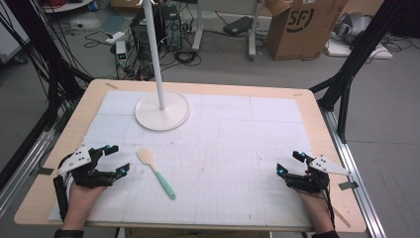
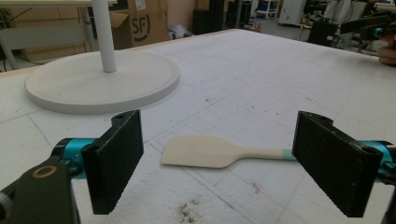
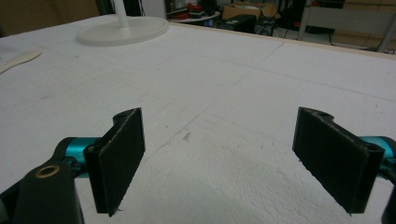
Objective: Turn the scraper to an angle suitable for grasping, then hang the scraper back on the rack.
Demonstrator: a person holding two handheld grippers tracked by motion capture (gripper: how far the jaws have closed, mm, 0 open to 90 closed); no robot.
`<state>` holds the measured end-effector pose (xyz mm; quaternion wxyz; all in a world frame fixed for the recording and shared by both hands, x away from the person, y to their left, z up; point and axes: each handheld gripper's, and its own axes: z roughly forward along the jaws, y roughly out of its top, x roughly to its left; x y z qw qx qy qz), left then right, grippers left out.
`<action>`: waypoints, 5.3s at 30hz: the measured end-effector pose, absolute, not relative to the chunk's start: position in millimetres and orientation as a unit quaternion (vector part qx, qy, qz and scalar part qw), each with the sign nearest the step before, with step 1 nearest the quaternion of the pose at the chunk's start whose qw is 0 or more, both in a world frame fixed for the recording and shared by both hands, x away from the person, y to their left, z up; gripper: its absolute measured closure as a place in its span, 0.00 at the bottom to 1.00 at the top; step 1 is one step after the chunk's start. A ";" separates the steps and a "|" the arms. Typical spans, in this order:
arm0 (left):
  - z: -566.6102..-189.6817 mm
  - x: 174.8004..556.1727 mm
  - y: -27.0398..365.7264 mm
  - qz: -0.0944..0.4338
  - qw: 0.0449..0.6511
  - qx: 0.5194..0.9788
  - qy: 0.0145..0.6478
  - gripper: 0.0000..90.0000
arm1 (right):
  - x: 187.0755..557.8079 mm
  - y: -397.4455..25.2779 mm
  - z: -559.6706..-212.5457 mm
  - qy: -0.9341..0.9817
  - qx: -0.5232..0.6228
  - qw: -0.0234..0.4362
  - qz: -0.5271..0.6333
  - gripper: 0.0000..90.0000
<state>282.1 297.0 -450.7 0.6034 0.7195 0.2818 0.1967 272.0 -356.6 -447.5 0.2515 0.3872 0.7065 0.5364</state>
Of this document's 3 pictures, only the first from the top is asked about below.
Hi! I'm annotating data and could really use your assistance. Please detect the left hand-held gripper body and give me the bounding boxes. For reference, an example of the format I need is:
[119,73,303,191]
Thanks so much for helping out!
[56,145,115,189]

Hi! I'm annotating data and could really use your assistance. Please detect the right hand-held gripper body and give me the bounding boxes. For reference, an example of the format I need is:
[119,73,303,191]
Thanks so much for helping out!
[285,155,352,194]

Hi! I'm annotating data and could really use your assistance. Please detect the wooden spatula with green handle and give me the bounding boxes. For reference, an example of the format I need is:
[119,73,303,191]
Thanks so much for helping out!
[136,147,177,201]

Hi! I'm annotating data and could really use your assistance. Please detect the white desk legs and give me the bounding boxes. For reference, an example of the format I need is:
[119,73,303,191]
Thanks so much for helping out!
[192,0,265,62]

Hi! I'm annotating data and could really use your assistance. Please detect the black wristband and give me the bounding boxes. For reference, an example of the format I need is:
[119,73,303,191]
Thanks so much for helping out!
[53,228,85,238]

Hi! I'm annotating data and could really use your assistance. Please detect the black metal frame stand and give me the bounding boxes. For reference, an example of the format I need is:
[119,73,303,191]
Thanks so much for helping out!
[309,0,408,144]
[0,0,94,133]

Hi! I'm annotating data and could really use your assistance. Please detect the small device with green display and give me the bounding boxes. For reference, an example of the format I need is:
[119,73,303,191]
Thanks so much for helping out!
[115,40,130,67]

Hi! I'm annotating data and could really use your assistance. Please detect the cardboard box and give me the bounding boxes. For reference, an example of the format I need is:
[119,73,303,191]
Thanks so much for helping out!
[264,0,350,61]

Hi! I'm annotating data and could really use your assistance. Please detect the white flat board on floor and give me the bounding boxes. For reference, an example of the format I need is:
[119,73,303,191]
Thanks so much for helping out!
[326,39,394,60]

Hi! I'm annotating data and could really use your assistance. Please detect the white stand with round base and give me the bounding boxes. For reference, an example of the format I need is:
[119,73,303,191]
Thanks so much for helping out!
[134,0,192,132]

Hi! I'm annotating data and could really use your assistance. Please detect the person's right hand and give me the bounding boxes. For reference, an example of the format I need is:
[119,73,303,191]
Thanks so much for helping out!
[296,187,332,216]

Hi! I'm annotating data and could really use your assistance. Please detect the thin wooden stick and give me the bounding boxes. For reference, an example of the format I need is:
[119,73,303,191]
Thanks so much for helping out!
[332,207,352,229]

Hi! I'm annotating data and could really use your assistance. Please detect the white grid mat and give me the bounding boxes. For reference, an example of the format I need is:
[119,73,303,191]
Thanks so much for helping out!
[48,89,314,230]

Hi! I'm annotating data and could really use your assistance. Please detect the aluminium rail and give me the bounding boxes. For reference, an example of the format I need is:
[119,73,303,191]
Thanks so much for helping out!
[0,127,56,217]
[320,108,388,238]

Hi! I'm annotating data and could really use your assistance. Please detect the grey bag on floor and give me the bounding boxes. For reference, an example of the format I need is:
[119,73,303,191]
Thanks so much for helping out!
[332,11,374,46]

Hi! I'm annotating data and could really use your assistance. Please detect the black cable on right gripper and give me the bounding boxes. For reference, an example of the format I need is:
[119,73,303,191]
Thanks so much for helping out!
[324,182,337,230]

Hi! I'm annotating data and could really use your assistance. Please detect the black sleeve cuff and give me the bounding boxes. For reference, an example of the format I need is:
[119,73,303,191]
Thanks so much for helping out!
[311,230,341,238]

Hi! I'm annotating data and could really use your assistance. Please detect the coiled black cable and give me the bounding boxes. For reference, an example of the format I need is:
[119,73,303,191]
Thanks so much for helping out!
[173,49,203,67]

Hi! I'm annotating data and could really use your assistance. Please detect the black flat device on floor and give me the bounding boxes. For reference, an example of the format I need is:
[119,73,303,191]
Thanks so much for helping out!
[222,15,255,37]

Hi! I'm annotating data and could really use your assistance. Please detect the black strap on left gripper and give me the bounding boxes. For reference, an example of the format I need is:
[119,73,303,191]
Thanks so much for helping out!
[52,175,69,222]

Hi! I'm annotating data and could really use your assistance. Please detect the white power strip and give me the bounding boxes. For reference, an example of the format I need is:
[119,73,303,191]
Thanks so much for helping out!
[105,31,126,46]

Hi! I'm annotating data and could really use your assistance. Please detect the black computer tower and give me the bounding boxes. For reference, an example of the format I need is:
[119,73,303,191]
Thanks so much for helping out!
[130,4,183,55]

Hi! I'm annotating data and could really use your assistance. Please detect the person's left hand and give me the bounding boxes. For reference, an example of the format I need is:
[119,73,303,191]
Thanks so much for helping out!
[66,181,108,214]

